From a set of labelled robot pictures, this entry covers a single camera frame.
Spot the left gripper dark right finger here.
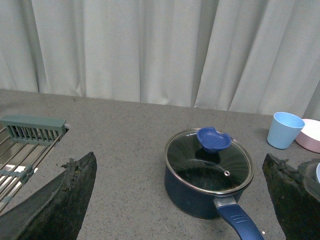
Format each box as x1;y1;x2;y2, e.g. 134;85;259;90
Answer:
262;153;320;240

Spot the green metal dish rack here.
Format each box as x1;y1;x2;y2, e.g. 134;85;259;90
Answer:
0;114;69;211

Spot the light blue plate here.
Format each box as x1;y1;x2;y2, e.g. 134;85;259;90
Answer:
315;163;320;183

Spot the glass lid with blue knob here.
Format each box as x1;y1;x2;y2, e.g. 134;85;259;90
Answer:
164;128;254;196

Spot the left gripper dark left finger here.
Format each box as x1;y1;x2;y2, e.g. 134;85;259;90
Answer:
0;152;97;240

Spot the light blue plastic cup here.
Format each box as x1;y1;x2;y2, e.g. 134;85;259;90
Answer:
267;112;305;150

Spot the dark blue saucepan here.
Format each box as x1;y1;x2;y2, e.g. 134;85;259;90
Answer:
164;128;266;240

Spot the pink plastic bowl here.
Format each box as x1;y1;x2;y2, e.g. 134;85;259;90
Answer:
295;118;320;153

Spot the white pleated curtain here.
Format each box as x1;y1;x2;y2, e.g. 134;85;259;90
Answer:
0;0;320;119

